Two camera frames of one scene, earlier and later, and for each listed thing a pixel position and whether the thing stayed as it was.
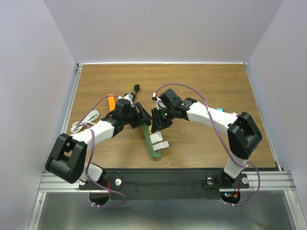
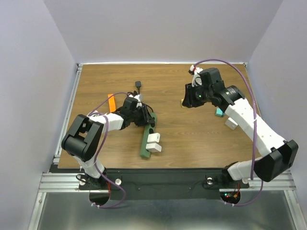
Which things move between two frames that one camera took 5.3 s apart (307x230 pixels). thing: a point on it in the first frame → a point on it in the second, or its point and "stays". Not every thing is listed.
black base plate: [167, 184] stays
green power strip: [154, 154] → [150, 128]
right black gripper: [157, 123] → [189, 101]
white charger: [161, 145] → [153, 147]
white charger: [156, 137] stays
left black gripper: [143, 116] stays
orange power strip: [112, 102] stays
